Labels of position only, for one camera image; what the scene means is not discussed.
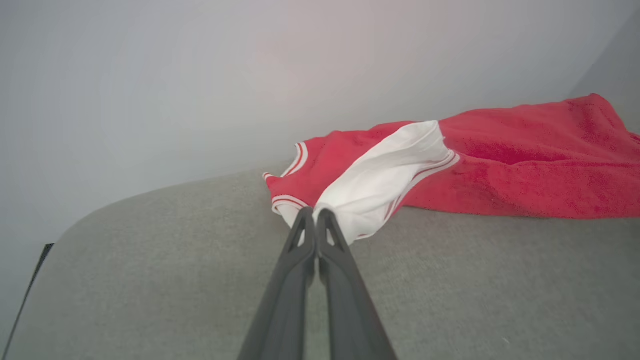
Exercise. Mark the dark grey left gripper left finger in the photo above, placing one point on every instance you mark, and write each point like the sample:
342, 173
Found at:
285, 310

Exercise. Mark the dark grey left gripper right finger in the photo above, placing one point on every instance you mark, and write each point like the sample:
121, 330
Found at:
350, 320

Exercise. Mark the red and white garment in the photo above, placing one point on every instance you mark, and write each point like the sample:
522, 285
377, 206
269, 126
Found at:
525, 165

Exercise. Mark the grey fabric sofa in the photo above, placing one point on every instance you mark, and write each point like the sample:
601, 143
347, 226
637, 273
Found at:
150, 280

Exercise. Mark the black baseboard strip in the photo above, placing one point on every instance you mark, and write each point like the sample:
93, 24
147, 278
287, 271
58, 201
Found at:
44, 252

